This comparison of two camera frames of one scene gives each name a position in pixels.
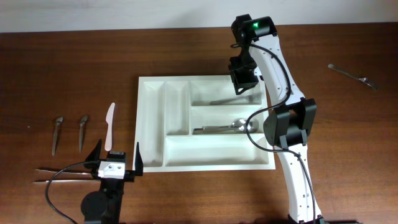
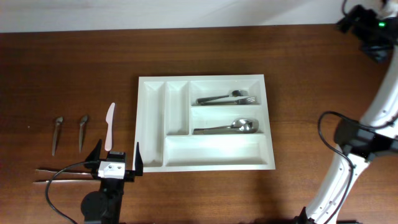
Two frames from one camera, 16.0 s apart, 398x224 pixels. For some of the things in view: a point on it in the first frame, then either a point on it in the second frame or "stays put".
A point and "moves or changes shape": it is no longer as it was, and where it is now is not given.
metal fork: [253, 98] moves or changes shape
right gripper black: [240, 81] -> [377, 53]
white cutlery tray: [196, 123] stays put
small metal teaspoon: [84, 119] stays put
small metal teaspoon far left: [56, 128] stays put
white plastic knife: [109, 121] stays put
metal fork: [364, 79] -> [234, 94]
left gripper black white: [129, 174] stays put
